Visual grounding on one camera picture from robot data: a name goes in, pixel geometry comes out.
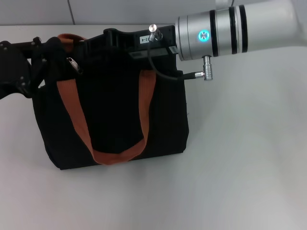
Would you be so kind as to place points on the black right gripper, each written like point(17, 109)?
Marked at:
point(129, 45)

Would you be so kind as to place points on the silver zipper pull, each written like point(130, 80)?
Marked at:
point(74, 64)

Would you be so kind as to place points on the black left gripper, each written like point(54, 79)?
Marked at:
point(12, 64)

